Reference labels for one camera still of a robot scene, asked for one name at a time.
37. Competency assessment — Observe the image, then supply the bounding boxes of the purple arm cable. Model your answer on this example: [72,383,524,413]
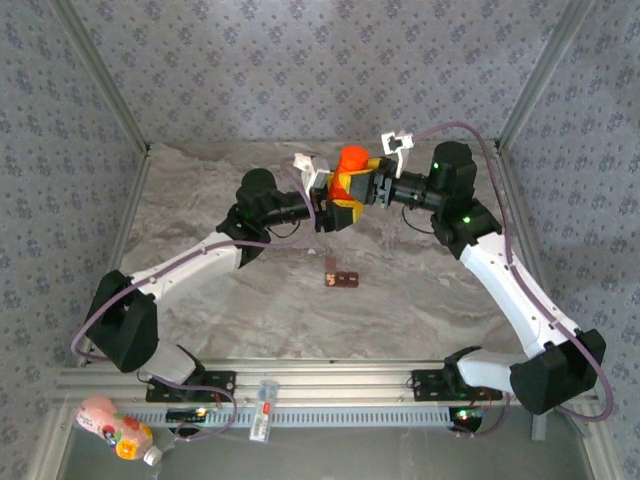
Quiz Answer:
[410,122,615,440]
[69,158,317,444]

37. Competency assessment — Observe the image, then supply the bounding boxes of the grey angle bracket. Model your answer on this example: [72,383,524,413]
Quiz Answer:
[530,412,592,442]

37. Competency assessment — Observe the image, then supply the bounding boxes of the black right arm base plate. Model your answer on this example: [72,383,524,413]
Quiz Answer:
[410,368,504,402]

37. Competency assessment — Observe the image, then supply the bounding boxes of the thin black right gripper cable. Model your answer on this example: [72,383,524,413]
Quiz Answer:
[401,204,437,236]

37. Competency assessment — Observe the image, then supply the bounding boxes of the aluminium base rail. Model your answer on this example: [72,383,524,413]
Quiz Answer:
[52,357,599,407]

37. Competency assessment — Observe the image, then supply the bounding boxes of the pink drink bottle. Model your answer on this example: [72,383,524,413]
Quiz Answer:
[74,394,164,467]

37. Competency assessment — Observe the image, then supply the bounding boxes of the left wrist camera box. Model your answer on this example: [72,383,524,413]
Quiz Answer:
[293,152,331,194]

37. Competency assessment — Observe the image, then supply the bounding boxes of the grey slotted cable duct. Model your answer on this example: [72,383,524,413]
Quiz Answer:
[119,405,454,430]

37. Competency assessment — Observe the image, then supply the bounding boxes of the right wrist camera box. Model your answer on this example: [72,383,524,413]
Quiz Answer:
[380,130,415,180]

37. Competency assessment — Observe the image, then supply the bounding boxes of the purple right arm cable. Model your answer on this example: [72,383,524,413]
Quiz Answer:
[410,122,615,440]

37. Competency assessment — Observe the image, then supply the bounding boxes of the thin black left gripper cable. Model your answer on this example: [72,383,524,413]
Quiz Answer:
[266,221,302,241]

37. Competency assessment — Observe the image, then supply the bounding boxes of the clear labelled plastic tube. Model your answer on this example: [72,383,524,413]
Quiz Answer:
[248,378,279,444]

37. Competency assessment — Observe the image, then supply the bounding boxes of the orange bottle cap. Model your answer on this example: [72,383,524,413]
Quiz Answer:
[338,145,370,175]

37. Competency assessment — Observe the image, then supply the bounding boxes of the brown pill organiser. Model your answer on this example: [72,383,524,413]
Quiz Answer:
[323,258,361,291]

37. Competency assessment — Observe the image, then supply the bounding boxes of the circuit board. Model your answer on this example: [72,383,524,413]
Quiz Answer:
[448,407,486,436]
[165,407,221,424]

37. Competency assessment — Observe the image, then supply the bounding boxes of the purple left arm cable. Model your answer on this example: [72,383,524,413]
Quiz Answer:
[69,158,317,444]

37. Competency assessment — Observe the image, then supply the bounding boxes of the aluminium frame post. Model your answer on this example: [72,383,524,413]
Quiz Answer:
[49,0,152,154]
[497,0,596,152]

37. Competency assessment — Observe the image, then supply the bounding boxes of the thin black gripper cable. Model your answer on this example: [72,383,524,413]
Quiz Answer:
[401,204,437,236]
[266,221,302,241]

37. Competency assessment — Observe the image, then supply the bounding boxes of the right circuit board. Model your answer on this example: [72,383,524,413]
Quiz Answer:
[448,407,486,436]

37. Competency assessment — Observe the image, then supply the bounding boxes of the aluminium side rail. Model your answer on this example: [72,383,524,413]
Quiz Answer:
[74,147,154,369]
[494,144,574,364]

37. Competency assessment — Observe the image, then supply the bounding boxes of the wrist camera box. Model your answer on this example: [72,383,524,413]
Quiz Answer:
[293,152,331,194]
[380,130,415,180]

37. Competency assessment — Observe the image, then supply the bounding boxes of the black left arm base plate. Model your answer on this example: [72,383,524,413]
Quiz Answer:
[145,369,237,404]

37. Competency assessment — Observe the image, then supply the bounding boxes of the left circuit board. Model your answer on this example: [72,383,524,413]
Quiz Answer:
[165,407,221,424]

